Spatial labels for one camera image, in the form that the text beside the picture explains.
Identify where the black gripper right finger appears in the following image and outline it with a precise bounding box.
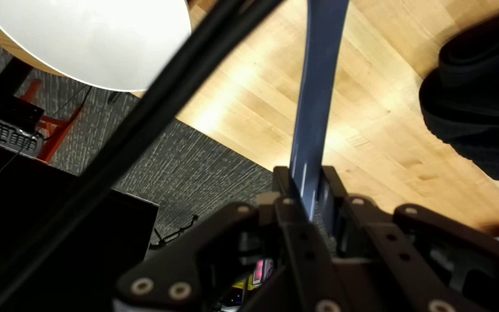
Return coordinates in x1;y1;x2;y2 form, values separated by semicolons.
321;164;499;312

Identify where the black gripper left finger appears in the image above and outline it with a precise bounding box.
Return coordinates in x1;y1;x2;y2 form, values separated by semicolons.
115;164;335;312

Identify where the blue-grey strip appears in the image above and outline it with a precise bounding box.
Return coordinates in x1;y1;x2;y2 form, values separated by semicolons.
288;0;352;225

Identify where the white bowl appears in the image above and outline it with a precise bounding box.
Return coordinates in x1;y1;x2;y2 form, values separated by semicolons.
0;0;194;93

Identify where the black folded cloth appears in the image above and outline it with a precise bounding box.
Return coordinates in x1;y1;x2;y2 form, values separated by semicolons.
418;5;499;183

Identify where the large black screen panel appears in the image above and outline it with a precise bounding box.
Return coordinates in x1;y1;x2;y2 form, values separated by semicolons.
0;62;160;312

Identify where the orange metal stand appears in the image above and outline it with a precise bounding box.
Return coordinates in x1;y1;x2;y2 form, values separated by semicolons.
19;84;87;164

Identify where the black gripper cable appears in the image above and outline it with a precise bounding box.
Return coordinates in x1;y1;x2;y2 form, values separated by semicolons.
0;0;288;312

